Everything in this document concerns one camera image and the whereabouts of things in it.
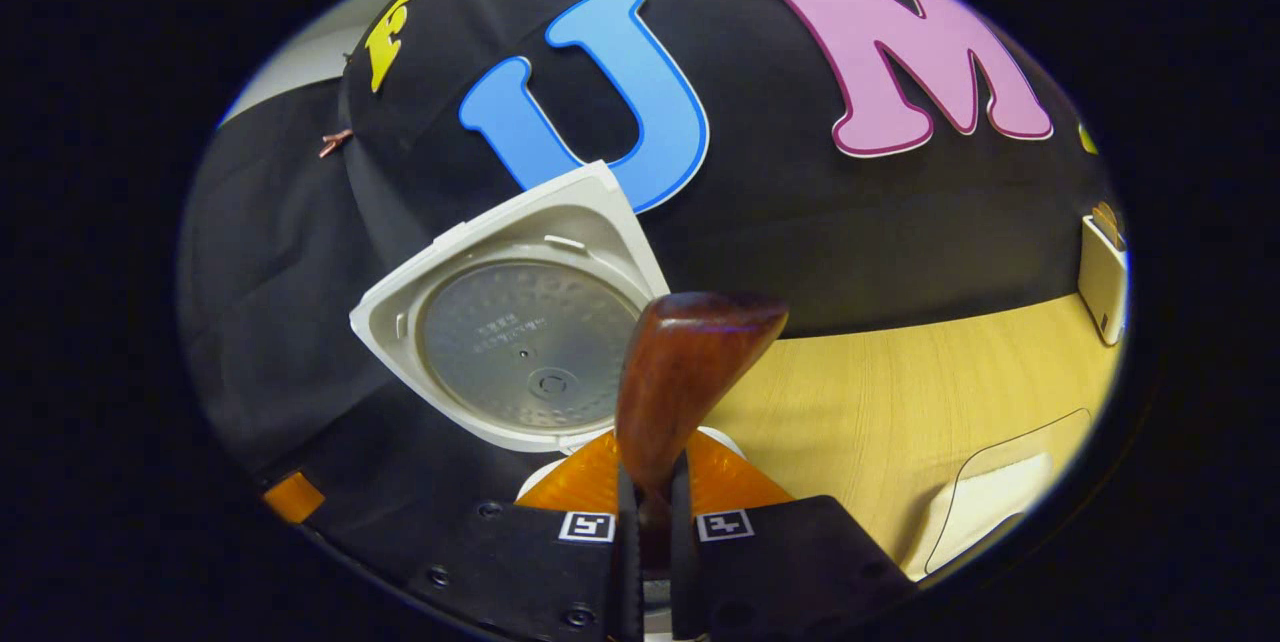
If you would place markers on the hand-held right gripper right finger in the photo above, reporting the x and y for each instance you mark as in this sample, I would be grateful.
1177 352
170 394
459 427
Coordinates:
790 562

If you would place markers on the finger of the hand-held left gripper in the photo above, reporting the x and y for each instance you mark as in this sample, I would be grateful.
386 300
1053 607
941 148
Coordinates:
294 497

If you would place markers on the white rice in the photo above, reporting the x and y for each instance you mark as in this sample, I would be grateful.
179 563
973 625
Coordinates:
1000 507

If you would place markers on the copper cloth clip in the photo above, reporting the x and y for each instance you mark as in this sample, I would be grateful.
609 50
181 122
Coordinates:
335 143

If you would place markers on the black backdrop cloth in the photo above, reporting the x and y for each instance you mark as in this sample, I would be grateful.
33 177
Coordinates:
800 222

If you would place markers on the white toaster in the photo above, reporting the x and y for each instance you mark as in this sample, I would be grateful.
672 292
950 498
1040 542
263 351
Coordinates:
1100 292

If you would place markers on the brown toast slice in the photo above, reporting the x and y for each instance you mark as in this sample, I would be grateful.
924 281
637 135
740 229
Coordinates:
1108 222

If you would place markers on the brown wooden spoon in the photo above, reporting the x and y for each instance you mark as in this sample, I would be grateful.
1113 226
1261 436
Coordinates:
690 362

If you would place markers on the clear plastic container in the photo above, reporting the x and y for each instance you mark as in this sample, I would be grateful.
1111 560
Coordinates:
1065 432

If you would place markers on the white rice cooker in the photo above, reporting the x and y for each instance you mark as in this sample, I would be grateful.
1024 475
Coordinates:
480 247

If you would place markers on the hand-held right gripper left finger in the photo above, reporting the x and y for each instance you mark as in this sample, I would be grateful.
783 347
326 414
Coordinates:
500 562

